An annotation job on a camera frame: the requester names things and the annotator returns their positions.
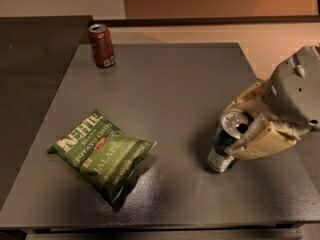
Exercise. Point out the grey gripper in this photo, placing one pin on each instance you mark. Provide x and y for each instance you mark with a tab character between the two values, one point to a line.
296	94

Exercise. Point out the silver blue redbull can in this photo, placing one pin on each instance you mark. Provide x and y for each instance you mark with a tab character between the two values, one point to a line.
232	125

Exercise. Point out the red coke can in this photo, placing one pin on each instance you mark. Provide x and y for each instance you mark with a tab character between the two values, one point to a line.
101	43

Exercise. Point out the green jalapeno chips bag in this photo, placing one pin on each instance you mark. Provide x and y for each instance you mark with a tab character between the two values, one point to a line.
102	153

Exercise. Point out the dark side counter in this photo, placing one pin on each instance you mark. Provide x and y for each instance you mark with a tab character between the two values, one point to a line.
35	53

